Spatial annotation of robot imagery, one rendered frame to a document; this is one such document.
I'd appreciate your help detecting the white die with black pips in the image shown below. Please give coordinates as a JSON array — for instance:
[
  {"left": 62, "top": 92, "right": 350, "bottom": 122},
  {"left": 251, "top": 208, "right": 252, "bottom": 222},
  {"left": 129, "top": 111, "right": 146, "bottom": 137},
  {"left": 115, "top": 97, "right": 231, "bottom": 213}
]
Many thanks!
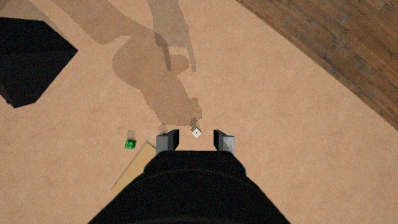
[{"left": 192, "top": 127, "right": 201, "bottom": 138}]

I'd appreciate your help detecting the green die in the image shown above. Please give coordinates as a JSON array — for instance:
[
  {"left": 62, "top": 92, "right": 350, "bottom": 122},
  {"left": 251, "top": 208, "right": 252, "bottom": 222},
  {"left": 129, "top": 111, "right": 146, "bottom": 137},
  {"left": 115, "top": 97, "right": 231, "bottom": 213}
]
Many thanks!
[{"left": 125, "top": 140, "right": 136, "bottom": 149}]

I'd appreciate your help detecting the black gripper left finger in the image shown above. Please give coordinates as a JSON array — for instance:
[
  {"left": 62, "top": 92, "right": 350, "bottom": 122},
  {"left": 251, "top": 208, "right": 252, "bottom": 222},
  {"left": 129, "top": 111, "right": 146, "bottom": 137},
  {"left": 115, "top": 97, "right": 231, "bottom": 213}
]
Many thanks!
[{"left": 156, "top": 129, "right": 179, "bottom": 155}]

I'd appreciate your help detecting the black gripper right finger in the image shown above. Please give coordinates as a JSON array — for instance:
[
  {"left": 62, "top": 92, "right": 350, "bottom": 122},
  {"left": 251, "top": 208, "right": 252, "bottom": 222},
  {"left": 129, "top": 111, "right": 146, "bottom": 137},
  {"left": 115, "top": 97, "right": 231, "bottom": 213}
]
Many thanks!
[{"left": 213, "top": 130, "right": 235, "bottom": 156}]

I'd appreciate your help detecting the tan square mat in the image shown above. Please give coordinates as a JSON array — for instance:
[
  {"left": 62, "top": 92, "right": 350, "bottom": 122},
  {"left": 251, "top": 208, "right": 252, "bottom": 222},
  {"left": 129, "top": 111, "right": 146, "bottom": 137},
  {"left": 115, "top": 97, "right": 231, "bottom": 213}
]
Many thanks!
[{"left": 110, "top": 143, "right": 156, "bottom": 197}]

